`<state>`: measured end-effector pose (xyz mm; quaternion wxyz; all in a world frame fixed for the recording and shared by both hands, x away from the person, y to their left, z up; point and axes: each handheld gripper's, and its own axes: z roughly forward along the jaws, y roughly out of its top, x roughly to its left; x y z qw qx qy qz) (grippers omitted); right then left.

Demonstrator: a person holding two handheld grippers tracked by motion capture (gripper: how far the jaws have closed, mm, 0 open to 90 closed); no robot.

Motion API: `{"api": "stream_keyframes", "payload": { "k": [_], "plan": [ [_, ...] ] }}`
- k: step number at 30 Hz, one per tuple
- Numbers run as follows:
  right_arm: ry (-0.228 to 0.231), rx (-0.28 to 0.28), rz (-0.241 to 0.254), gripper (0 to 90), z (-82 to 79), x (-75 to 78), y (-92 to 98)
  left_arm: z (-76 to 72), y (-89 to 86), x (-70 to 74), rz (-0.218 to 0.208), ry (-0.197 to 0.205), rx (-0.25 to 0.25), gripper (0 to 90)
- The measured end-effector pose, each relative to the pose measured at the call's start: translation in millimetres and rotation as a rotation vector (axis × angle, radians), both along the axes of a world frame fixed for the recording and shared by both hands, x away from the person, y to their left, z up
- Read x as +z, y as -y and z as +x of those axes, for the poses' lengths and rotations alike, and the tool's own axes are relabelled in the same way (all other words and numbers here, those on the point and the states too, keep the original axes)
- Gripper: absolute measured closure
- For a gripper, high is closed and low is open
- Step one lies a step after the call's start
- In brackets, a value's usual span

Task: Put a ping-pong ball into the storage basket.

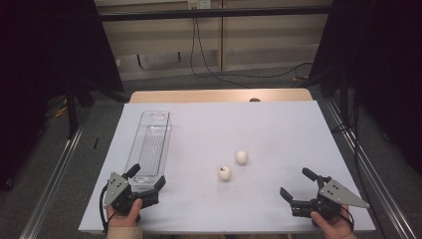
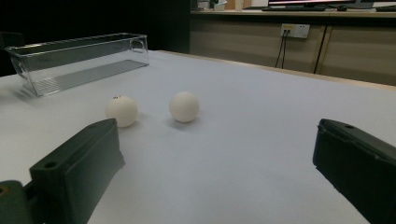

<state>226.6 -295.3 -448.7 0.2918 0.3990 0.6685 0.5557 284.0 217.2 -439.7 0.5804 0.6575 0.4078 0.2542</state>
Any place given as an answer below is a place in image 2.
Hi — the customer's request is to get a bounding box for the white wall socket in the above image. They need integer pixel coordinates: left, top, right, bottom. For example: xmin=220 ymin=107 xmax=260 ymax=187
xmin=279 ymin=23 xmax=311 ymax=39

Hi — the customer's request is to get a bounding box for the white egg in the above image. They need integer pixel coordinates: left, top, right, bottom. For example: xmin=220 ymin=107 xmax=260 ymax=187
xmin=168 ymin=91 xmax=200 ymax=123

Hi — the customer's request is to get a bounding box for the wooden cabinet desk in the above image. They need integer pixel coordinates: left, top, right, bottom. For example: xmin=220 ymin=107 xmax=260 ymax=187
xmin=190 ymin=8 xmax=396 ymax=87

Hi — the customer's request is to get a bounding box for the clear plastic container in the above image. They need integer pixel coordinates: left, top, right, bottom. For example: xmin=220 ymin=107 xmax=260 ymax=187
xmin=4 ymin=32 xmax=150 ymax=98

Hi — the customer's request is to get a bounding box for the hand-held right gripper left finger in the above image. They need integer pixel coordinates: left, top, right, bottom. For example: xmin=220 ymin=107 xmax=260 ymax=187
xmin=29 ymin=118 xmax=126 ymax=224

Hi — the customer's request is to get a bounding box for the white table tennis ball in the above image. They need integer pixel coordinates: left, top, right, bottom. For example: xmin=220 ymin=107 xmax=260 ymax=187
xmin=105 ymin=94 xmax=139 ymax=129

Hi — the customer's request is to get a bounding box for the black power cable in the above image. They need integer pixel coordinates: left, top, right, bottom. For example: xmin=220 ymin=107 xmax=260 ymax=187
xmin=275 ymin=30 xmax=288 ymax=69
xmin=280 ymin=30 xmax=290 ymax=70

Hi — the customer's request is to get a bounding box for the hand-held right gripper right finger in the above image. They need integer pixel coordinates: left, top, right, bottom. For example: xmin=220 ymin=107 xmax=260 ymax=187
xmin=312 ymin=118 xmax=396 ymax=224

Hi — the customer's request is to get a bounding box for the computer monitor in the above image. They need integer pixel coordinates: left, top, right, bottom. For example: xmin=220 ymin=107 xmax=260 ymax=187
xmin=267 ymin=0 xmax=357 ymax=7

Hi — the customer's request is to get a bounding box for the black keyboard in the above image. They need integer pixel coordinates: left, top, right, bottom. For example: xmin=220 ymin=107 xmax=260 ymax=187
xmin=262 ymin=6 xmax=329 ymax=13

